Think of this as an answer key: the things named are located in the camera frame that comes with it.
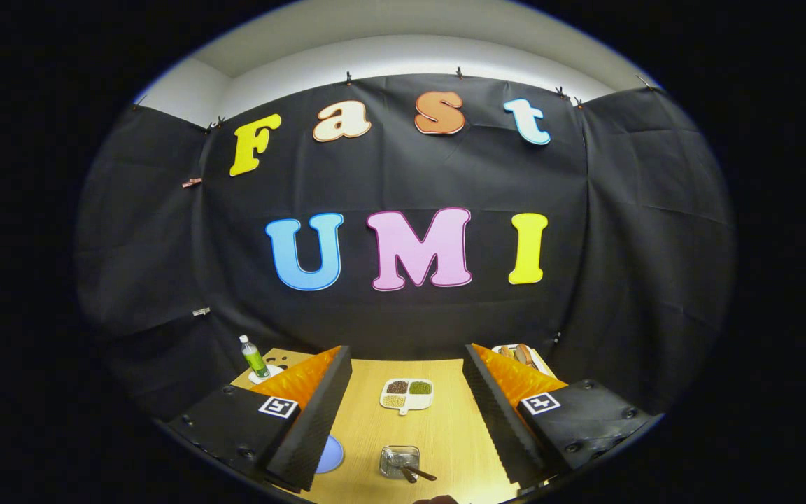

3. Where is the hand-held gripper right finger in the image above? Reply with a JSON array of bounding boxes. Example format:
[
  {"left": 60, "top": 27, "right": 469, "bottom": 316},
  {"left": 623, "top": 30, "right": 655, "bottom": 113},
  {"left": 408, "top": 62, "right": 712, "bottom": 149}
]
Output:
[{"left": 462, "top": 343, "right": 658, "bottom": 491}]

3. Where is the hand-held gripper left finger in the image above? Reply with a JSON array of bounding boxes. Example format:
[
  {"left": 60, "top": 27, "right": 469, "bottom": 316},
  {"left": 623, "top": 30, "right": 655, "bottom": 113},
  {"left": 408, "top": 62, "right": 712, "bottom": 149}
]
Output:
[{"left": 167, "top": 345, "right": 353, "bottom": 492}]

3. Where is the blue round plate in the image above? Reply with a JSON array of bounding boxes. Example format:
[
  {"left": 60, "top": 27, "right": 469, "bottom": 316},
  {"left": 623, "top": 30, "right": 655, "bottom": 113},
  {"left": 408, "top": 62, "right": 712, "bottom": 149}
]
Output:
[{"left": 315, "top": 435, "right": 345, "bottom": 475}]

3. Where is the white toaster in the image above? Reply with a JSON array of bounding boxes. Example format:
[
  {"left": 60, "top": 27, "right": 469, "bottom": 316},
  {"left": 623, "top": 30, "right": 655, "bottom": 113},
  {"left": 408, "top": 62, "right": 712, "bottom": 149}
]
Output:
[{"left": 491, "top": 343, "right": 558, "bottom": 380}]

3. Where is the white divided dish with beans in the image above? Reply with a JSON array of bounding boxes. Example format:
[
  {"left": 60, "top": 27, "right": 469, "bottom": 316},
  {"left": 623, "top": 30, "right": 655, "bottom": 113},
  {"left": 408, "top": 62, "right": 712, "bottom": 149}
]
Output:
[{"left": 379, "top": 378, "right": 434, "bottom": 416}]

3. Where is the green label plastic bottle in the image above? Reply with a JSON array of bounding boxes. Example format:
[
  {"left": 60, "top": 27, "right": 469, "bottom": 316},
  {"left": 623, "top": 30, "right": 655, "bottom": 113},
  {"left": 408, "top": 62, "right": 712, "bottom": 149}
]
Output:
[{"left": 239, "top": 335, "right": 271, "bottom": 379}]

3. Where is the square metal wire basket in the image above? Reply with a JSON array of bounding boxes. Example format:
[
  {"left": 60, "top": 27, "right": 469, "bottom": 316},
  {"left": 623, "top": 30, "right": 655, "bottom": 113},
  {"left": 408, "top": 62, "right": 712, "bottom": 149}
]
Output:
[{"left": 379, "top": 445, "right": 421, "bottom": 480}]

